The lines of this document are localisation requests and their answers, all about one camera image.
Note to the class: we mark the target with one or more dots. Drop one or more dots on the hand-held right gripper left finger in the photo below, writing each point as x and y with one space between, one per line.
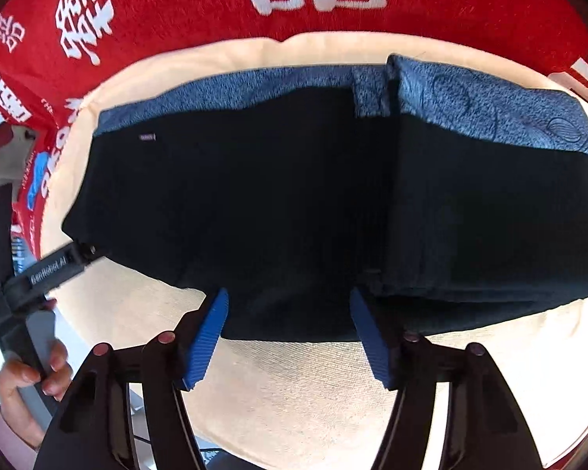
208 338

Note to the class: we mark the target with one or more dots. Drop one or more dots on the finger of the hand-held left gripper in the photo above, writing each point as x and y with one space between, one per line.
92 254

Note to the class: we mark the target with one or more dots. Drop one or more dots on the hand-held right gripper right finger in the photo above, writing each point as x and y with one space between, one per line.
372 342

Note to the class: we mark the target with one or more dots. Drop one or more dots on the black pants with blue stripes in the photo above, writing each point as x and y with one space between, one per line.
274 181

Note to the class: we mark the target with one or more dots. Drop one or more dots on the person's left forearm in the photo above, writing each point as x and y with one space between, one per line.
0 443

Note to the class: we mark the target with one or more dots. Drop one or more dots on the person's left hand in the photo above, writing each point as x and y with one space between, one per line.
24 411

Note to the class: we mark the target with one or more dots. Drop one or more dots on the small blue cloth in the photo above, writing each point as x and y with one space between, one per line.
38 181

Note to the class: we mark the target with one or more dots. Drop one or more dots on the cream blanket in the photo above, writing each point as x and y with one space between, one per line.
299 401

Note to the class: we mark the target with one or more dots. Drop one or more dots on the red printed blanket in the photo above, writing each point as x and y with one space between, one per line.
176 10

